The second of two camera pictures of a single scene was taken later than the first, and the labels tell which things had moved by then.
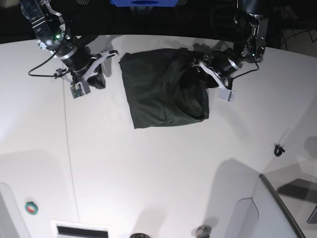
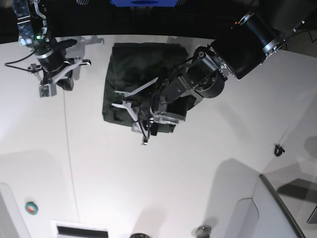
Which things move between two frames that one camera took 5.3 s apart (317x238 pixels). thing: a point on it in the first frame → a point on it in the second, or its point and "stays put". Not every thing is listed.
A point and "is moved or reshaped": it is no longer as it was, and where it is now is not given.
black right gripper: (221, 63) → (170, 105)
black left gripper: (75, 59) → (50, 58)
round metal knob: (203, 231) stays put
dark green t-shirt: (163, 88) is moved or reshaped
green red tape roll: (31, 208) stays put
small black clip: (278, 150) stays put
